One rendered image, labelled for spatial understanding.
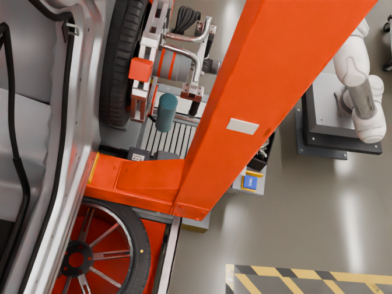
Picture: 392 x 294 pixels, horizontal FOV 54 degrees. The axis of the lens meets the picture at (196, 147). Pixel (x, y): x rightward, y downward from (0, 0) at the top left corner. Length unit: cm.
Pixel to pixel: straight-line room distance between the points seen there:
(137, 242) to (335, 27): 137
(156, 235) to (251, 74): 140
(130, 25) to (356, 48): 94
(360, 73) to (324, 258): 127
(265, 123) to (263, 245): 159
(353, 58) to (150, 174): 98
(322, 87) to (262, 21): 192
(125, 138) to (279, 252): 115
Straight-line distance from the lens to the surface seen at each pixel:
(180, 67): 172
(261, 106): 87
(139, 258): 179
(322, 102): 250
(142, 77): 144
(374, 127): 228
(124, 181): 166
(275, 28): 68
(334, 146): 252
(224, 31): 313
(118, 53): 147
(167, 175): 155
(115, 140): 226
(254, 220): 247
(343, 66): 178
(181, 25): 171
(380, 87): 239
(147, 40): 151
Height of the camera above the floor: 228
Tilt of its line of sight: 64 degrees down
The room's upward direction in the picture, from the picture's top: 23 degrees clockwise
